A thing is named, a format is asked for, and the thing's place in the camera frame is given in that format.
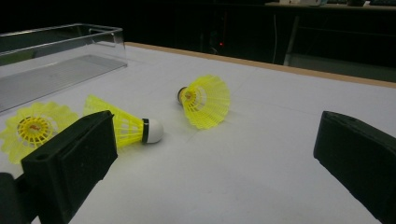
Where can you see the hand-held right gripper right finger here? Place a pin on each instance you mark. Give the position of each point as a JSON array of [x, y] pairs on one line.
[[361, 155]]

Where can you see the white metal desk frame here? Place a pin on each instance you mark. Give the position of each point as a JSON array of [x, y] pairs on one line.
[[336, 65]]

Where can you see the yellow plastic shuttlecock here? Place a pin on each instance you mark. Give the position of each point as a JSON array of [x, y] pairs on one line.
[[32, 129], [130, 127], [208, 102]]

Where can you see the white table cover sheet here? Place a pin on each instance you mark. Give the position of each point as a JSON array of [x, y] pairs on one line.
[[233, 171]]

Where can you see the dark computer tower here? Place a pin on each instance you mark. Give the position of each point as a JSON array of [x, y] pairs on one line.
[[219, 34]]

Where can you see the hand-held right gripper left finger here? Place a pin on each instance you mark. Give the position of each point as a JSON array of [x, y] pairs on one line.
[[71, 161]]

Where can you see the clear plastic box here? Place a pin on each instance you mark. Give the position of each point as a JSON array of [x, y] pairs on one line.
[[62, 74]]

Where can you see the wooden table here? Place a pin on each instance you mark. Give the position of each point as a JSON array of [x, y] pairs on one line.
[[280, 67]]

